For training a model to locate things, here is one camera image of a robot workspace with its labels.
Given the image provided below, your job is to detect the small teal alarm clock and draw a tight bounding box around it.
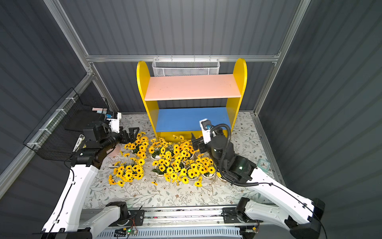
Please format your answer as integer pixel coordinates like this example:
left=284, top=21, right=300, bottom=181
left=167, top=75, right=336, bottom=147
left=257, top=158, right=271, bottom=173

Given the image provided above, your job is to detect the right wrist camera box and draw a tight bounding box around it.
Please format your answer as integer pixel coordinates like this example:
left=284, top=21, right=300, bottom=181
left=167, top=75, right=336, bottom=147
left=200, top=119, right=212, bottom=144

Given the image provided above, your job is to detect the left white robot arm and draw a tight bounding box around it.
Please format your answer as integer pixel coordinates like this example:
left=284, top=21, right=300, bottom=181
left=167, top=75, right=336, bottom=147
left=33, top=120, right=139, bottom=239

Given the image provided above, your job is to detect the white marker in basket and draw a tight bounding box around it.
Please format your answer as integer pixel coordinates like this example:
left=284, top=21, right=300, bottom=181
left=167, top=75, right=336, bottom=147
left=73, top=134, right=85, bottom=152

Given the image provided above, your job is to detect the yellow wooden shelf unit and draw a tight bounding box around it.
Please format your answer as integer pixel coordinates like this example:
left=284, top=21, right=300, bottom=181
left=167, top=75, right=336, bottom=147
left=136, top=58, right=248, bottom=141

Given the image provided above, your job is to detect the white mesh desk organizer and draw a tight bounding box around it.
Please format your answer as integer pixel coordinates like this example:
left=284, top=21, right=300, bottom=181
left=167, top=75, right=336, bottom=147
left=152, top=59, right=220, bottom=77

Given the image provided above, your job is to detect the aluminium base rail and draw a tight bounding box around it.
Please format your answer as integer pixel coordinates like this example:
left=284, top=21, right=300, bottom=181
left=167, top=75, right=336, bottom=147
left=80, top=204, right=302, bottom=239

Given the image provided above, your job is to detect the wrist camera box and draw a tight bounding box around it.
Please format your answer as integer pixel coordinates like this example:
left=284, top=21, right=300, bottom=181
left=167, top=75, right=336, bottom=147
left=106, top=112, right=122, bottom=133
left=200, top=119, right=212, bottom=144

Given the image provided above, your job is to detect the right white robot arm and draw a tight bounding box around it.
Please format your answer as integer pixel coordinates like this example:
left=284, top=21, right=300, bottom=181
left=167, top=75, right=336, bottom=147
left=191, top=135, right=325, bottom=239

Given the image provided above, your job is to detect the black wire wall basket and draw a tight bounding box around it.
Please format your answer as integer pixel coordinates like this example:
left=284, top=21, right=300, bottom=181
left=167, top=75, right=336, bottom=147
left=23, top=84, right=108, bottom=161

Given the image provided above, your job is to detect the shelf sunflower pot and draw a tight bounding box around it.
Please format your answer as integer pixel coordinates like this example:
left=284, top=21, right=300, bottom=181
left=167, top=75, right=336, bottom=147
left=152, top=158, right=170, bottom=185
left=196, top=154, right=216, bottom=179
left=173, top=135, right=195, bottom=160
left=181, top=163, right=203, bottom=187
left=164, top=161, right=188, bottom=186
left=108, top=157, right=145, bottom=187
left=124, top=132, right=149, bottom=159

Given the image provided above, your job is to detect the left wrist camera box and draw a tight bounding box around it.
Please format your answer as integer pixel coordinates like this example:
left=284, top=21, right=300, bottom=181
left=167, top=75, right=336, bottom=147
left=106, top=112, right=122, bottom=133

